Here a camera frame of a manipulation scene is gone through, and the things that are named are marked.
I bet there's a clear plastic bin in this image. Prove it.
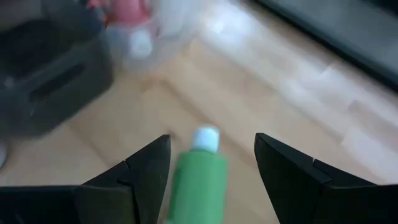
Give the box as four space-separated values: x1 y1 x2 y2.
102 0 215 74

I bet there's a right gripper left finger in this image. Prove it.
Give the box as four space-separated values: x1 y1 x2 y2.
0 134 172 224

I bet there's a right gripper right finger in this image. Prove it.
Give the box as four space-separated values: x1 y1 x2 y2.
254 132 398 224

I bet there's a dark grey plastic bin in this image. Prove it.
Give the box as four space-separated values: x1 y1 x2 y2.
0 0 115 138

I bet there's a green paint bottle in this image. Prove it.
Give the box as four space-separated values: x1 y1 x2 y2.
162 124 229 224

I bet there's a red paint bottle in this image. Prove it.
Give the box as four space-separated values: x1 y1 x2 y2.
86 0 154 62

